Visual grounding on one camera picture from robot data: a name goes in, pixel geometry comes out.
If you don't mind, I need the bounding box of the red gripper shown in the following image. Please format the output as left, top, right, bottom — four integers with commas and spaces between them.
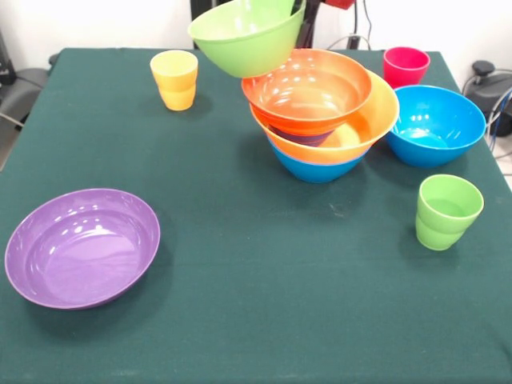
293, 0, 358, 47

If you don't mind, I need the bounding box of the green bowl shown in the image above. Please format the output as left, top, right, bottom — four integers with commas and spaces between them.
187, 0, 307, 79

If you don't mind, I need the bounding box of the orange-red shallow bowl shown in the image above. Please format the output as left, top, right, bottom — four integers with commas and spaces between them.
241, 48, 374, 134

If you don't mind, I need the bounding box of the large yellow-orange bowl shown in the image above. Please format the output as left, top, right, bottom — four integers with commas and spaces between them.
250, 70, 401, 165

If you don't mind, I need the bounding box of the small dark blue bowl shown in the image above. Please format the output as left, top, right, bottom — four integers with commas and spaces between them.
279, 126, 334, 148

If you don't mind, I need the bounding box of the light blue bowl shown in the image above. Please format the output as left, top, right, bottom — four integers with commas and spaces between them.
384, 84, 487, 169
271, 143, 369, 185

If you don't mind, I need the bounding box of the purple bowl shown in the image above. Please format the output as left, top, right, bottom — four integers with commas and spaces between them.
4, 188, 162, 310

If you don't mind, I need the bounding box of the red cup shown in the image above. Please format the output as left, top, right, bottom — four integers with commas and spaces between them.
382, 46, 432, 90

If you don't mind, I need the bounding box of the yellow cup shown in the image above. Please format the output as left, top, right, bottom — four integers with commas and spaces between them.
150, 50, 199, 111

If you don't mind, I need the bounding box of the green cup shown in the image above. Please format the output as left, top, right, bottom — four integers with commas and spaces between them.
415, 174, 485, 252

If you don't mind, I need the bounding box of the grey office chair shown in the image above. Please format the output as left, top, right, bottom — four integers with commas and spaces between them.
0, 67, 51, 121

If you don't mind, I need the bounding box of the dark green tablecloth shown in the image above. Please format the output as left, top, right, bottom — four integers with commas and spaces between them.
0, 47, 512, 384

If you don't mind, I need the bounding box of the black wall cable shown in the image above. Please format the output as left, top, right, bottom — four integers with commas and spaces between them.
327, 0, 375, 51

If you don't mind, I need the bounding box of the tangle of cables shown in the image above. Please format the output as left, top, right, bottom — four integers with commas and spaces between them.
483, 87, 512, 157

